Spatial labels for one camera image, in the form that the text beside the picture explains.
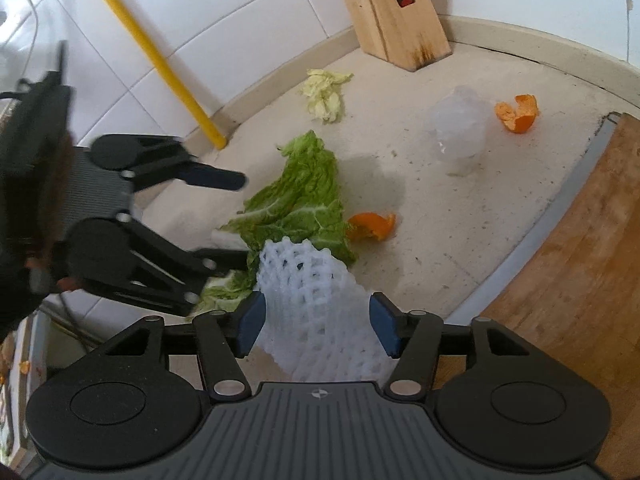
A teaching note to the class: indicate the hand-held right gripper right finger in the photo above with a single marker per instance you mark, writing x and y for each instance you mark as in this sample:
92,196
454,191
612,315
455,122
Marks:
385,322

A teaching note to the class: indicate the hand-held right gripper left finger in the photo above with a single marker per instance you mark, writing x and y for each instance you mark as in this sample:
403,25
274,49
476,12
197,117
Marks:
252,320

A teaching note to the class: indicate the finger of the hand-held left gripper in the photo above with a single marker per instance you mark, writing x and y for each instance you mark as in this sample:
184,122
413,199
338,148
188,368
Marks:
215,179
225,260

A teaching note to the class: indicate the white foam net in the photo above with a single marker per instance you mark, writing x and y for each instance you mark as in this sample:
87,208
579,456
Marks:
315,310

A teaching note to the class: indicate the napa cabbage leaf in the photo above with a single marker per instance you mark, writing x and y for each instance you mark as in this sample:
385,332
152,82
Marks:
305,190

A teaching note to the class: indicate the orange peel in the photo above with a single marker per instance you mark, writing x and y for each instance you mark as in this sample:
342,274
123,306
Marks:
372,225
520,117

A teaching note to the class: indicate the pale cabbage scraps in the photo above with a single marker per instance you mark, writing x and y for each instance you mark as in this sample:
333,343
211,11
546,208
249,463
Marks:
325,95

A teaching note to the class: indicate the clear plastic cup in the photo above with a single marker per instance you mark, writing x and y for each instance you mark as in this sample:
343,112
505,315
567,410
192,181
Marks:
460,130

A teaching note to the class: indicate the person's left hand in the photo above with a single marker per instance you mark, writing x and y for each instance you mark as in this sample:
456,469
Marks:
59,200

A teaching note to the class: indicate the yellow pipe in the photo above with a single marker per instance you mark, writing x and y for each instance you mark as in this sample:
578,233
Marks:
150,50

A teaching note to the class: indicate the wooden cutting board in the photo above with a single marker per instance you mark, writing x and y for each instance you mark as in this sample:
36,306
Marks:
585,285

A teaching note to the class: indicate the wooden knife block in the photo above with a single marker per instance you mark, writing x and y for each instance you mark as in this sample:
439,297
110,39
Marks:
395,30

